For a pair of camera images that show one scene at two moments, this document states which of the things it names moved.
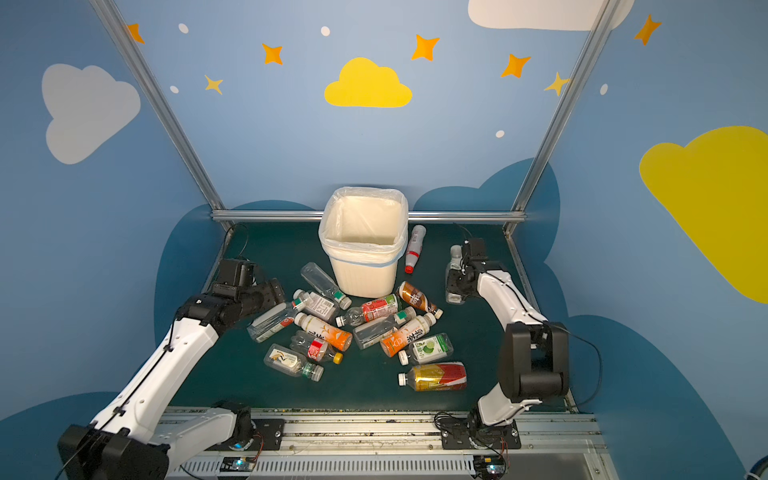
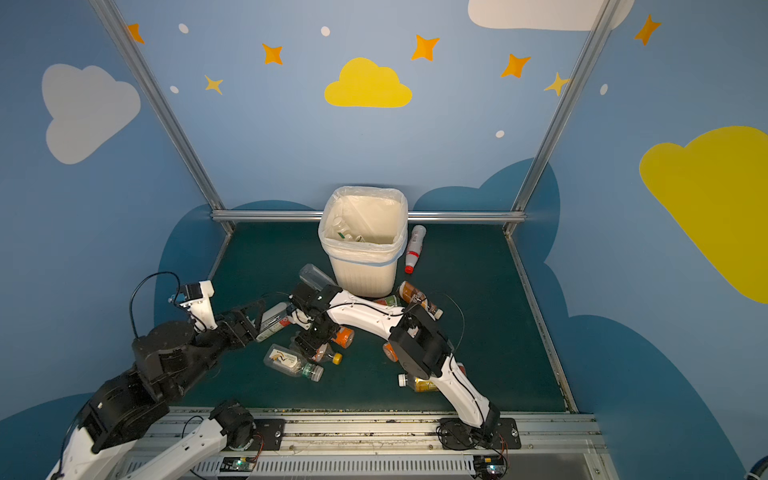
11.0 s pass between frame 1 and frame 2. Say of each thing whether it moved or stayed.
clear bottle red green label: stayed
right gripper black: moved
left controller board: stayed
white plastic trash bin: stayed
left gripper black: moved
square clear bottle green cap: stayed
